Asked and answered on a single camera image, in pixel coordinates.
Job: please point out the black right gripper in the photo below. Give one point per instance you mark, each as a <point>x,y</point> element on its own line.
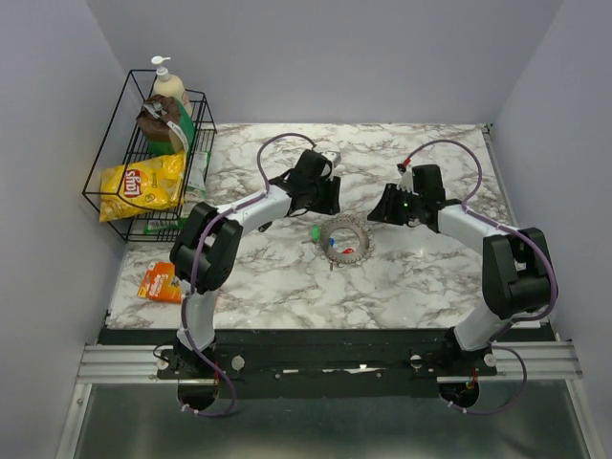
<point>385,212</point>

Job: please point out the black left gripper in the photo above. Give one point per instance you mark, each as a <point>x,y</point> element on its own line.
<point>330,205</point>

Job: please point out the metal numbered key ring disc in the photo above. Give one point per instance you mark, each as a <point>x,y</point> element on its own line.
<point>349,231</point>

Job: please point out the key with green tag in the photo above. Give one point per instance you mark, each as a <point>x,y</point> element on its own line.
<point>315,235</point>

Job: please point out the key with red tag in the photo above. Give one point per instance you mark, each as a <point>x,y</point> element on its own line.
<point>346,251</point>

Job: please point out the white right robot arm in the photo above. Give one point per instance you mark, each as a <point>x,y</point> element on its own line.
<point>517,279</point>

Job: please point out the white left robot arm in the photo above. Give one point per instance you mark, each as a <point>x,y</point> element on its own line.
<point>204,252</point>

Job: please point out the green white packet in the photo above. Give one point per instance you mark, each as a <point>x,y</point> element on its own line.
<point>195,192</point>

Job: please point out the yellow Lays chips bag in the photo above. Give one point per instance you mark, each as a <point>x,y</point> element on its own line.
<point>132,189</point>

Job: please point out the brown and green bag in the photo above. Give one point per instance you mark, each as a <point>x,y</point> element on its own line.
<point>166,126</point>

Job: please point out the pump lotion bottle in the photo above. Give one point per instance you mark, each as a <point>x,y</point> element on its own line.
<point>169,85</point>

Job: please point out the orange razor package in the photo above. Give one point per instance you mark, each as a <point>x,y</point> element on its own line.
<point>160,284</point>

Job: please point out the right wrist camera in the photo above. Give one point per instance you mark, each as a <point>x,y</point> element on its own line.
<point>405,183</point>

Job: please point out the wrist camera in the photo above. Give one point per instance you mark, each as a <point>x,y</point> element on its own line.
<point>333,157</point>
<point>405,183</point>

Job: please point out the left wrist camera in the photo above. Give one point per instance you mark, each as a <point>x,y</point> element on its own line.
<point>333,157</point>

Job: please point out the black wire basket rack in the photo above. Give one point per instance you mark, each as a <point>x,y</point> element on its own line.
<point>124,143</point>

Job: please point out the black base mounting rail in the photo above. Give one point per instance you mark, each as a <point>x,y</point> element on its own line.
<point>301,364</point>

